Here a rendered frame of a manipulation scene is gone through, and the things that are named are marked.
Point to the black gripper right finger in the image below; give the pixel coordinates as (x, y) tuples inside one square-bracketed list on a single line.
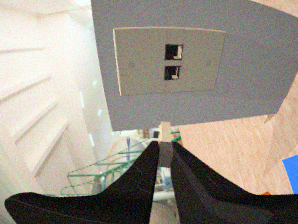
[(203, 196)]

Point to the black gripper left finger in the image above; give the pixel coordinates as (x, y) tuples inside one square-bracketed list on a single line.
[(127, 201)]

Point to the light grey flat panel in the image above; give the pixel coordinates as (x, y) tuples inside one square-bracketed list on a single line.
[(186, 62)]

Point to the blue flat square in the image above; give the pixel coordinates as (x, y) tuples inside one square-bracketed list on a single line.
[(291, 166)]

